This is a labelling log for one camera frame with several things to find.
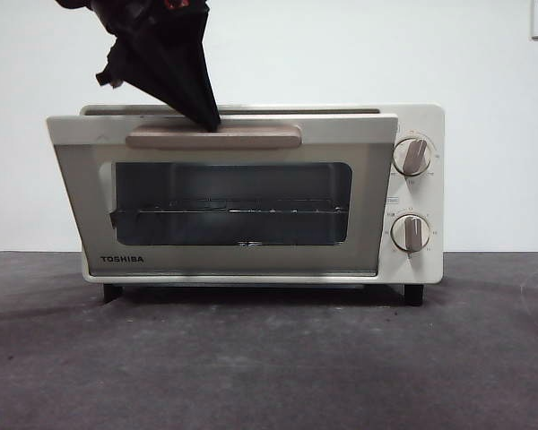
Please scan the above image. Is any cream white toaster oven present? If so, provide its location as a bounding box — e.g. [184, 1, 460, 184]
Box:
[75, 102, 446, 308]

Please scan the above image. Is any round beige oven knob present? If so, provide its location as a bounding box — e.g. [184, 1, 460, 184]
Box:
[392, 136, 434, 177]
[390, 213, 431, 253]

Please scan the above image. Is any metal wire oven rack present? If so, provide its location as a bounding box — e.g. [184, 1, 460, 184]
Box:
[109, 199, 351, 225]

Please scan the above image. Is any oven door with beige handle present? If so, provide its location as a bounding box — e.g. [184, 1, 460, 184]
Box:
[45, 113, 400, 278]

